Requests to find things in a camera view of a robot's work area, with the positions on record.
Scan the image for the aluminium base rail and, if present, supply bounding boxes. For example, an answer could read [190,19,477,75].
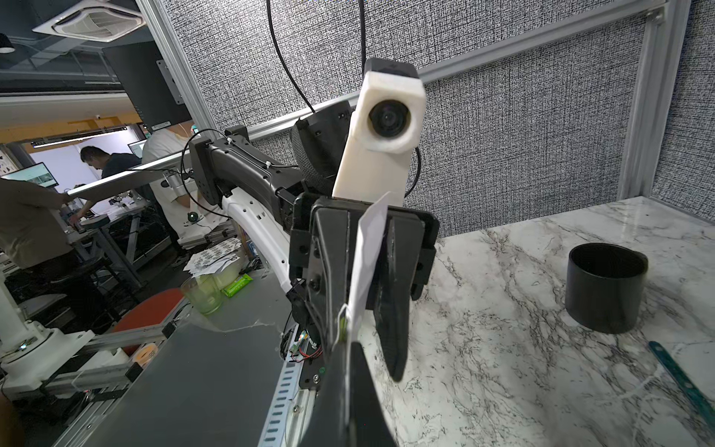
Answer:
[57,326,300,446]

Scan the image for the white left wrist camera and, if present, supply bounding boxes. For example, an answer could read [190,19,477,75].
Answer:
[331,58,426,207]

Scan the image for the thin black left cable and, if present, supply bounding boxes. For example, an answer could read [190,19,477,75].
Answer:
[179,0,423,219]

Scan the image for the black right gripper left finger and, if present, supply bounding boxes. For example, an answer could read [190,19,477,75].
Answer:
[299,343,349,447]

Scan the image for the person in dark shirt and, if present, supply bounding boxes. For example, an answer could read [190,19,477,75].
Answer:
[70,145,156,225]

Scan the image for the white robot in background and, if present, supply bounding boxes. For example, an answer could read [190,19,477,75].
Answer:
[1,276,95,400]

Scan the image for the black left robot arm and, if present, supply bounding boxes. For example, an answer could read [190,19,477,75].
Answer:
[188,101,439,380]

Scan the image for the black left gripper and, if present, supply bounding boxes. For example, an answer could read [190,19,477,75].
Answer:
[287,193,439,382]

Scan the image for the person in brown shirt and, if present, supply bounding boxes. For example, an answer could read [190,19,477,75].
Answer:
[1,179,78,284]

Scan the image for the background desk monitor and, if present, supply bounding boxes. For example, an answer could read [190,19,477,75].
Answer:
[2,162,59,188]

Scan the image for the black metal cup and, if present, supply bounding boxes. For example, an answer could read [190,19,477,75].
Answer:
[565,243,649,335]

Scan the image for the white fruit sticker sheet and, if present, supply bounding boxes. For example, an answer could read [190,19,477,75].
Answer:
[344,193,389,346]

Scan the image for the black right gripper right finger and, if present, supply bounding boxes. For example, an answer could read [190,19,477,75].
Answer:
[348,342,397,447]

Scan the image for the green plastic cup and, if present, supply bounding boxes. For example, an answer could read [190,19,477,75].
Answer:
[181,275,223,316]

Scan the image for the person in white shirt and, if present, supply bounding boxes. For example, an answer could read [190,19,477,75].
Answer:
[142,129,225,246]

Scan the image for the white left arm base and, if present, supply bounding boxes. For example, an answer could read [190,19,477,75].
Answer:
[223,187,292,292]

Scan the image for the ceiling air conditioner vent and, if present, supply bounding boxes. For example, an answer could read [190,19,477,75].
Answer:
[33,0,146,43]

